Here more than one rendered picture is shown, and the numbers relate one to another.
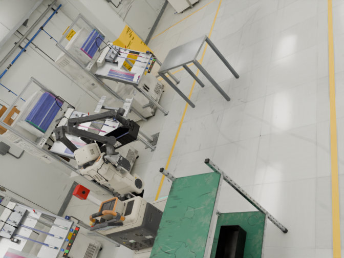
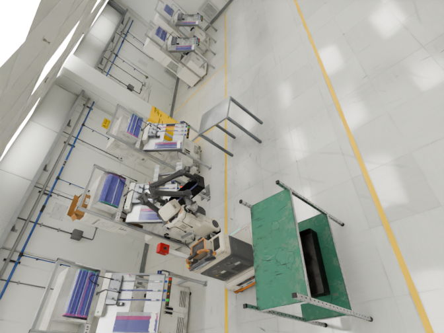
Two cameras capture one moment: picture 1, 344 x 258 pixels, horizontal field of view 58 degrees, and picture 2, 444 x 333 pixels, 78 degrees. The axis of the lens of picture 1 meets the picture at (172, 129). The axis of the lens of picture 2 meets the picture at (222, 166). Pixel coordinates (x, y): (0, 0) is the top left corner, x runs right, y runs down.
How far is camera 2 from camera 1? 0.49 m
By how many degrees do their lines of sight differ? 7
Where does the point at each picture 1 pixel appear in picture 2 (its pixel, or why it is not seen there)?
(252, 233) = (321, 231)
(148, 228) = (236, 255)
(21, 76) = (76, 168)
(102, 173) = (187, 221)
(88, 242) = (179, 291)
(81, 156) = (166, 213)
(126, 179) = (205, 222)
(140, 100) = (185, 162)
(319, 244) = (372, 225)
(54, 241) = (154, 295)
